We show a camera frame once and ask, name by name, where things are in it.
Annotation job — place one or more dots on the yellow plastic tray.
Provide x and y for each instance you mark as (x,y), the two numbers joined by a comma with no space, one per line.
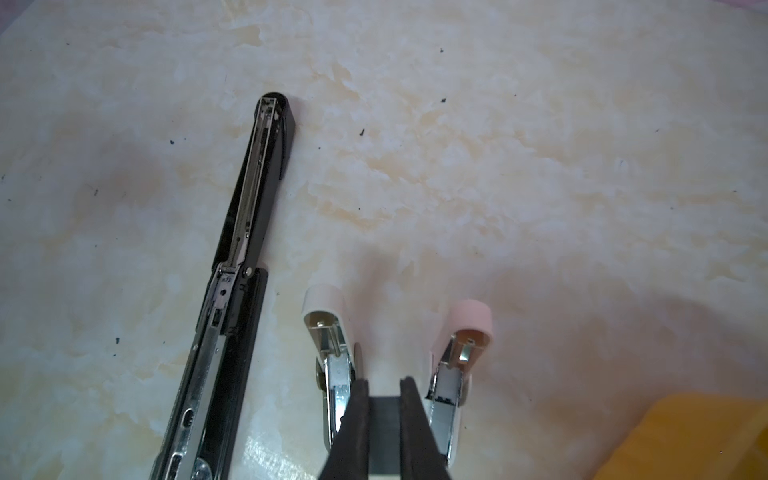
(694,436)

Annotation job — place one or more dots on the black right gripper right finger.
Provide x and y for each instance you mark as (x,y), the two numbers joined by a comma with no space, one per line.
(419,455)

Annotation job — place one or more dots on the black stapler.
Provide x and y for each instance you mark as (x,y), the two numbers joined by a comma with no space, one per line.
(201,433)

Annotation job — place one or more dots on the white pink stapler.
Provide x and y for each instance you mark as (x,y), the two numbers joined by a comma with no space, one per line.
(465,335)

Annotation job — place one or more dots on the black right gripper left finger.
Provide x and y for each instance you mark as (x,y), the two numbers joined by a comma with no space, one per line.
(349,455)

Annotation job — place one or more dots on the stapler metal magazine part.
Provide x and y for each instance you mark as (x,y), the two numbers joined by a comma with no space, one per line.
(339,360)

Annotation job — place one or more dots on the silver staple strip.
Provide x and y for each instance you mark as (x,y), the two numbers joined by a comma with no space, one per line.
(384,436)

